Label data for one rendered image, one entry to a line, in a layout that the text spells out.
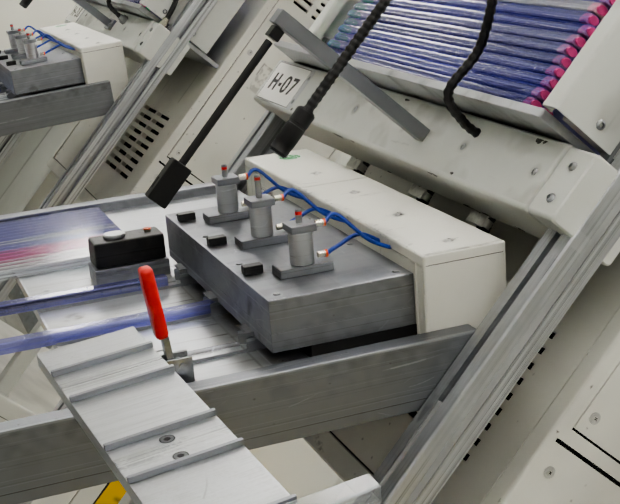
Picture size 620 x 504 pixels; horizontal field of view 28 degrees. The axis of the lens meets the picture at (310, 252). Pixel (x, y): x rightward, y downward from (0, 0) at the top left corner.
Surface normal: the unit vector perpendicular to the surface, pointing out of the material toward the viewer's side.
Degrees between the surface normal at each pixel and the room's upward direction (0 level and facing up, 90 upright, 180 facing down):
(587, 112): 90
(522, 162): 90
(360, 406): 90
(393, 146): 90
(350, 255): 43
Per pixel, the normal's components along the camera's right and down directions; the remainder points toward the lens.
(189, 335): -0.07, -0.96
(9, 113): 0.36, 0.24
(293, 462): -0.73, -0.53
